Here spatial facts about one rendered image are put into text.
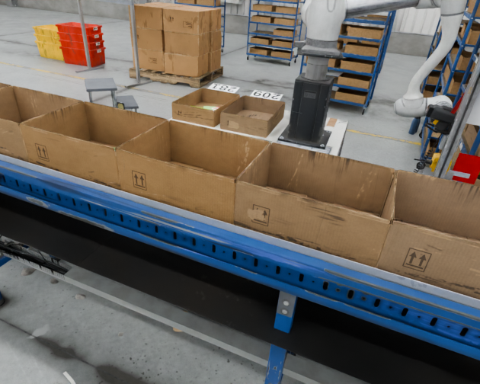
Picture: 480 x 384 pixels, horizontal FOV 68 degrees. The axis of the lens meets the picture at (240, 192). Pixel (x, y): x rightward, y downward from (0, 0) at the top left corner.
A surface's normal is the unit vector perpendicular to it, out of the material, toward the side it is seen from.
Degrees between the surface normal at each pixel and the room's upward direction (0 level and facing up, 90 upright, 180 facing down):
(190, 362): 0
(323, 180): 89
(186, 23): 90
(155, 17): 90
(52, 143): 90
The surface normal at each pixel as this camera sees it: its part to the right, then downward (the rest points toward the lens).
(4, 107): 0.92, 0.25
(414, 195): -0.38, 0.46
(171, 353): 0.06, -0.85
